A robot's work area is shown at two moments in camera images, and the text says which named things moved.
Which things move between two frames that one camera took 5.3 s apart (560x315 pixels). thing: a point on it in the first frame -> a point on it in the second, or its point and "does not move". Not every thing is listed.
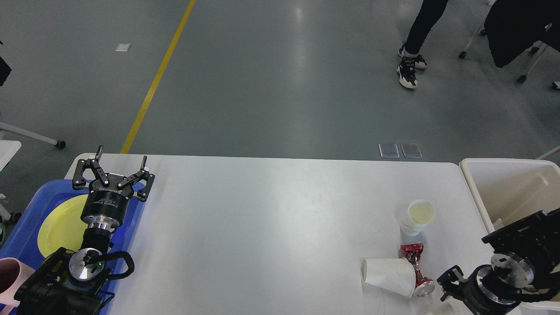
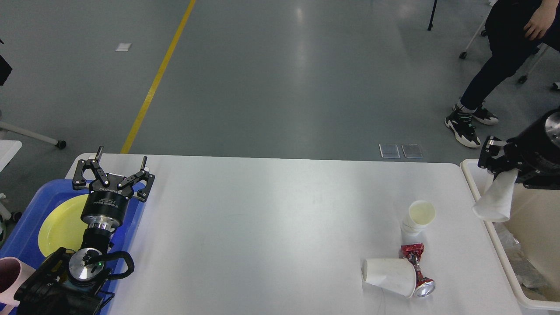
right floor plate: x=411 y=150 does not move
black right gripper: x=485 y=293 -> x=537 y=151
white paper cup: x=450 y=307 -> x=495 y=203
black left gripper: x=105 y=207 does not move
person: x=429 y=13 -> x=515 y=29
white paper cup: x=396 y=275 does not move
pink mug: x=13 y=272 does not move
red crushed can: x=411 y=252 does not move
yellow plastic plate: x=64 y=227 does not move
